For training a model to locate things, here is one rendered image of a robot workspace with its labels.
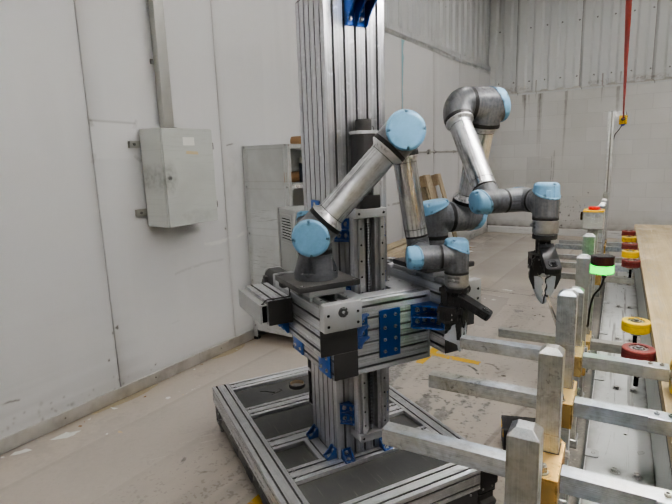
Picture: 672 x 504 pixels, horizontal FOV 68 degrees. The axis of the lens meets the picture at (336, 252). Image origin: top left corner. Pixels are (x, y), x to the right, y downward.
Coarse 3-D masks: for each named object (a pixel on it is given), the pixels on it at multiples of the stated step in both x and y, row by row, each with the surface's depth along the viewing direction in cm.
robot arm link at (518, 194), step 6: (510, 192) 152; (516, 192) 153; (522, 192) 153; (528, 192) 151; (516, 198) 152; (522, 198) 152; (516, 204) 152; (522, 204) 153; (510, 210) 154; (516, 210) 154; (522, 210) 155; (528, 210) 152
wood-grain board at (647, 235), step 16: (640, 224) 356; (640, 240) 295; (656, 240) 293; (640, 256) 251; (656, 256) 250; (656, 272) 218; (656, 288) 193; (656, 304) 173; (656, 320) 157; (656, 336) 144; (656, 352) 133
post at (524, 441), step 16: (512, 432) 55; (528, 432) 55; (512, 448) 55; (528, 448) 54; (512, 464) 56; (528, 464) 55; (512, 480) 56; (528, 480) 55; (512, 496) 56; (528, 496) 55
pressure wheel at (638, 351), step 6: (624, 348) 135; (630, 348) 134; (636, 348) 134; (642, 348) 134; (648, 348) 134; (624, 354) 135; (630, 354) 133; (636, 354) 132; (642, 354) 131; (648, 354) 131; (654, 354) 132; (648, 360) 131; (654, 360) 132; (636, 378) 136; (636, 384) 136
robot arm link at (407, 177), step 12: (408, 156) 158; (396, 168) 161; (408, 168) 159; (396, 180) 163; (408, 180) 160; (408, 192) 161; (420, 192) 162; (408, 204) 162; (420, 204) 162; (408, 216) 163; (420, 216) 163; (408, 228) 164; (420, 228) 163; (408, 240) 165; (420, 240) 164
